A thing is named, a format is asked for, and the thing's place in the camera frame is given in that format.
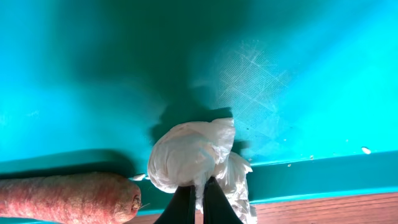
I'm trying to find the orange carrot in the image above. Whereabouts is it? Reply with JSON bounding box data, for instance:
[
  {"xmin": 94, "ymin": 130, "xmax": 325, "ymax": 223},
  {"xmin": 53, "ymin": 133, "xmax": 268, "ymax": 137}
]
[{"xmin": 1, "ymin": 172, "xmax": 141, "ymax": 223}]

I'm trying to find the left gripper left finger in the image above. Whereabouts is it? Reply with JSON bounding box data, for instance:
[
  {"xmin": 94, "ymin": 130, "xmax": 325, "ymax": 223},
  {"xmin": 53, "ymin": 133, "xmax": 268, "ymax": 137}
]
[{"xmin": 154, "ymin": 185, "xmax": 196, "ymax": 224}]

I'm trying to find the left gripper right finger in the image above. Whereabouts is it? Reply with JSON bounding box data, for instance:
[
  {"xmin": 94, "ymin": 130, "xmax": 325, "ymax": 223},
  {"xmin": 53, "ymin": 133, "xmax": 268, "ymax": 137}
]
[{"xmin": 203, "ymin": 177, "xmax": 243, "ymax": 224}]

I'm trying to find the white tissue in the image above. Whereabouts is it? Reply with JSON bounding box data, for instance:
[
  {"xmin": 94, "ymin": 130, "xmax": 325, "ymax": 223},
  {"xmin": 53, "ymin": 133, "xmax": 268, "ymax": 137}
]
[{"xmin": 147, "ymin": 118, "xmax": 257, "ymax": 223}]

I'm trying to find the teal serving tray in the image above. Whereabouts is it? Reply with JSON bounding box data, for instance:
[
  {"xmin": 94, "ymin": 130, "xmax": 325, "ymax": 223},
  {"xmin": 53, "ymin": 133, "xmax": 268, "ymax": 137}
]
[{"xmin": 1, "ymin": 0, "xmax": 397, "ymax": 204}]

